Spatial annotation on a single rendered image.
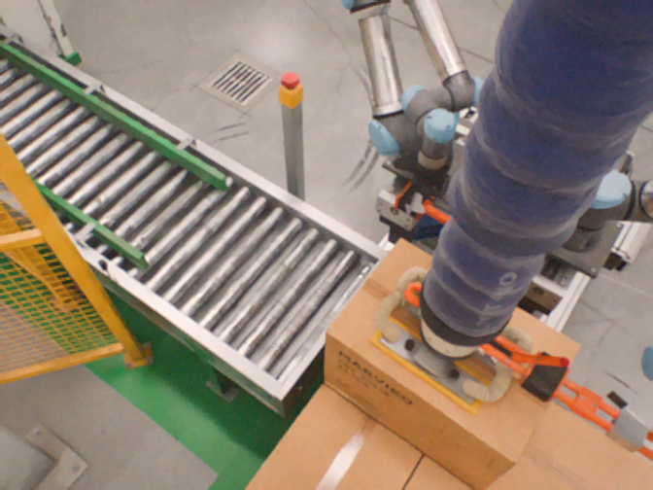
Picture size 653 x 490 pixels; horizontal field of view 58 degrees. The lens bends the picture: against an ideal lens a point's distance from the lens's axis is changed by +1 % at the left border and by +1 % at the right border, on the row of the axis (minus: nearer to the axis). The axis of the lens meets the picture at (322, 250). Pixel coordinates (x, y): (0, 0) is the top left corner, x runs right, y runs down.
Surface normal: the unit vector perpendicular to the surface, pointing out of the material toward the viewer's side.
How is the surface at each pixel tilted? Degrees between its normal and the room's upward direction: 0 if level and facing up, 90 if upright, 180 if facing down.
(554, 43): 81
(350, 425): 0
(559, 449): 0
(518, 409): 0
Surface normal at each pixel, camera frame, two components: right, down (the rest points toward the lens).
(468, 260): -0.64, 0.48
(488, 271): -0.21, 0.70
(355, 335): 0.00, -0.53
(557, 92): -0.47, 0.73
